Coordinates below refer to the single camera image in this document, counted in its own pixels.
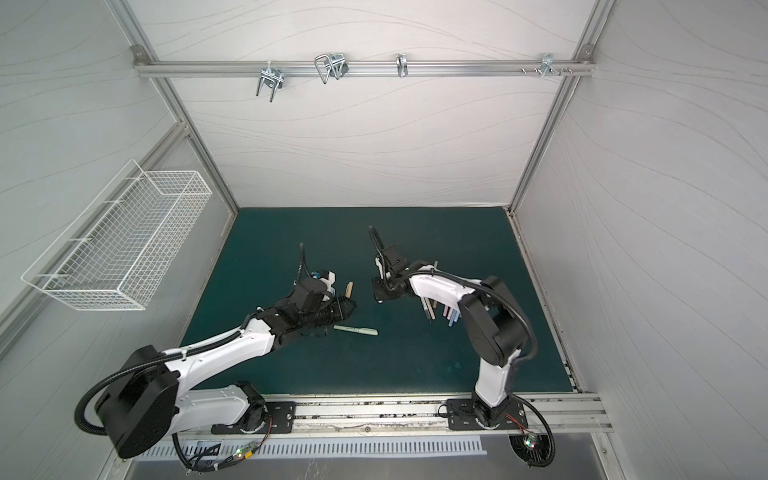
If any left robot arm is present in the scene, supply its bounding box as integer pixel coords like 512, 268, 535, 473
73, 277, 357, 459

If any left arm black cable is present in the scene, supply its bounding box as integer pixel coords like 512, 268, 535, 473
170, 413, 274, 474

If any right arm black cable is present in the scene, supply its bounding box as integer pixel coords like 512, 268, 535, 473
508, 392, 557, 469

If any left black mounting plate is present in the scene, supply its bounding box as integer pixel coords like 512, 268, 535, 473
211, 401, 297, 435

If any white slotted cable duct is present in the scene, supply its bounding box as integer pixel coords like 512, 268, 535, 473
137, 435, 487, 461

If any yellow beige pen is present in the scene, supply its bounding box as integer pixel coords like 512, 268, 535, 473
421, 298, 435, 322

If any metal U-bolt clamp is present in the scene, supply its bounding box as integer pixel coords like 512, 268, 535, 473
256, 64, 284, 103

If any black mounting plate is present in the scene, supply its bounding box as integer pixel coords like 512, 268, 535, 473
211, 401, 297, 435
437, 396, 528, 431

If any metal hook bracket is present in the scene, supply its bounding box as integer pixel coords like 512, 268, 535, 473
520, 53, 573, 78

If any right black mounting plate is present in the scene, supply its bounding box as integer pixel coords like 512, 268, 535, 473
437, 396, 528, 431

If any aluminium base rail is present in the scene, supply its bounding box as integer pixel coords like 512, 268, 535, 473
170, 388, 613, 436

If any white wire basket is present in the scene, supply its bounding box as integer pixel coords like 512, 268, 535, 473
21, 160, 212, 311

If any green table mat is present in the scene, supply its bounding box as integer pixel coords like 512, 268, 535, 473
184, 207, 572, 394

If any light green pen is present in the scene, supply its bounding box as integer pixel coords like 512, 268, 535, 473
333, 324, 379, 337

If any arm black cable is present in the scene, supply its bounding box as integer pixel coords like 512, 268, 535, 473
508, 392, 557, 469
170, 413, 274, 474

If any small metal bracket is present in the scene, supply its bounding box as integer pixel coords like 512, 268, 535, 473
395, 53, 408, 78

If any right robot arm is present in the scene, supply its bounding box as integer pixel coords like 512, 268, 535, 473
373, 239, 539, 429

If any aluminium crossbar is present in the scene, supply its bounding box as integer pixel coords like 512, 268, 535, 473
134, 57, 597, 79

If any metal U-bolt hook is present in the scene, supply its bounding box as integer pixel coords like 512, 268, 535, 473
313, 53, 349, 84

